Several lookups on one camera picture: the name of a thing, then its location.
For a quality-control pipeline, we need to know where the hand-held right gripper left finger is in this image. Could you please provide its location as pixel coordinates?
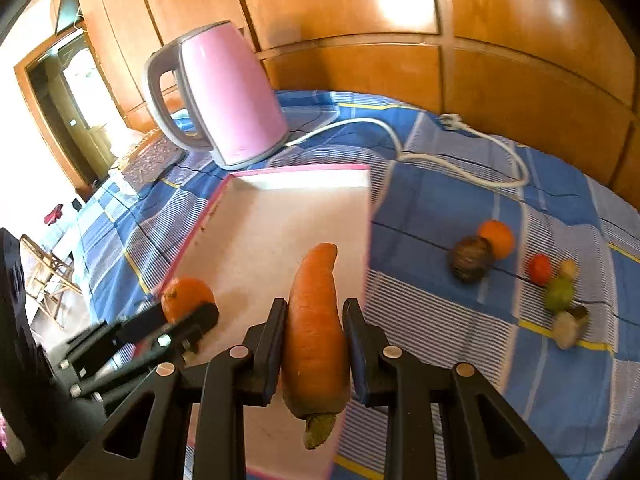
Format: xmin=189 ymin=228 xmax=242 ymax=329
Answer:
xmin=57 ymin=297 xmax=289 ymax=480

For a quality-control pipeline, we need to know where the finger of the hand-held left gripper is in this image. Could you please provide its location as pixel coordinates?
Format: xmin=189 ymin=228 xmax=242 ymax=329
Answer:
xmin=69 ymin=301 xmax=220 ymax=400
xmin=64 ymin=309 xmax=169 ymax=367

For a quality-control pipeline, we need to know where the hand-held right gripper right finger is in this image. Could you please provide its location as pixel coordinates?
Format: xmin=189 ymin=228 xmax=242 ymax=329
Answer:
xmin=341 ymin=297 xmax=571 ymax=480

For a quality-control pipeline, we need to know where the orange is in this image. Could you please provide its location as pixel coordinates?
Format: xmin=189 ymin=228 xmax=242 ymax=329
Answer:
xmin=477 ymin=220 xmax=516 ymax=261
xmin=281 ymin=242 xmax=351 ymax=450
xmin=160 ymin=276 xmax=216 ymax=325

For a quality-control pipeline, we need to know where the white tray with pink rim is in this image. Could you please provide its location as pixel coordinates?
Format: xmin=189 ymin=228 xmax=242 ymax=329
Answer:
xmin=150 ymin=162 xmax=375 ymax=480

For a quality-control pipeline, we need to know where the dark brown pastry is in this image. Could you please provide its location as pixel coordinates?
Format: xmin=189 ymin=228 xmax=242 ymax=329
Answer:
xmin=446 ymin=236 xmax=496 ymax=285

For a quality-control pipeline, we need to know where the green round fruit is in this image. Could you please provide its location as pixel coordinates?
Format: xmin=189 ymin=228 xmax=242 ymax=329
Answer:
xmin=544 ymin=276 xmax=575 ymax=312

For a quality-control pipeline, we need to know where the cut dark-skinned white piece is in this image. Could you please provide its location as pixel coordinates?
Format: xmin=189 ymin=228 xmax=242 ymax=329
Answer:
xmin=551 ymin=305 xmax=590 ymax=351

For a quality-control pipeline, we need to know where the wooden chair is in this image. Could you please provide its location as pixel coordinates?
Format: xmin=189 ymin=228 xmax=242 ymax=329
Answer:
xmin=20 ymin=234 xmax=83 ymax=318

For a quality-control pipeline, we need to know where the silver patterned tissue box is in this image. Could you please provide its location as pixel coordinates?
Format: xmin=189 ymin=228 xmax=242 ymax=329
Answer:
xmin=109 ymin=129 xmax=186 ymax=192

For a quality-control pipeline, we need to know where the blue plaid blanket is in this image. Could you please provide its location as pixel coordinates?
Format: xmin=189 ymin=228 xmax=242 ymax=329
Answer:
xmin=75 ymin=90 xmax=640 ymax=480

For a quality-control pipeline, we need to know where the small red tomato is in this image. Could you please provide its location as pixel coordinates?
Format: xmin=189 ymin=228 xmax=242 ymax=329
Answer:
xmin=529 ymin=254 xmax=553 ymax=285

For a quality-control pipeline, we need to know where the pink electric kettle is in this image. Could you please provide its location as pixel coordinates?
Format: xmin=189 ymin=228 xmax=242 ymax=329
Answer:
xmin=143 ymin=20 xmax=290 ymax=171

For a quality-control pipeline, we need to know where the white power cable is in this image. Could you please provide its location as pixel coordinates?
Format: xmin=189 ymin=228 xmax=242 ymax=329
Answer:
xmin=284 ymin=112 xmax=531 ymax=190

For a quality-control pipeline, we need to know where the wooden door frame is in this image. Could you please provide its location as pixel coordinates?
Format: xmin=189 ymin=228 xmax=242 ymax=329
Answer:
xmin=14 ymin=27 xmax=146 ymax=188

